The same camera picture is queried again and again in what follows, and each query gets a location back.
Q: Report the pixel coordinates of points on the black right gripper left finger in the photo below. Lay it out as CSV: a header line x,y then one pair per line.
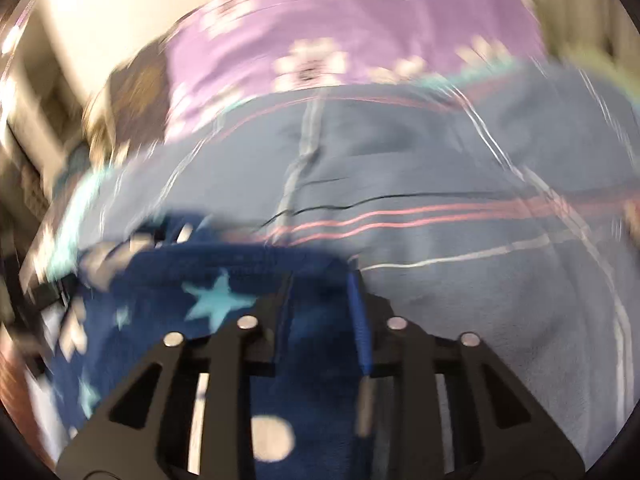
x,y
142,429

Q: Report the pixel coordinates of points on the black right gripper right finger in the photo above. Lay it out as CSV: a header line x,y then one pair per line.
x,y
454,409

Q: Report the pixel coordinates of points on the navy fleece star garment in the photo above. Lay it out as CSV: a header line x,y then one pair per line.
x,y
182,275

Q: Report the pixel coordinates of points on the blue plaid bed blanket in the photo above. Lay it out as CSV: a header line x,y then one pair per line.
x,y
493,207

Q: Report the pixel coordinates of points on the dark brown tree-print pillow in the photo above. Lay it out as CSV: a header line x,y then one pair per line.
x,y
129,113

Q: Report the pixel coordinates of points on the purple floral pillow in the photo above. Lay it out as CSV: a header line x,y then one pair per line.
x,y
230,51

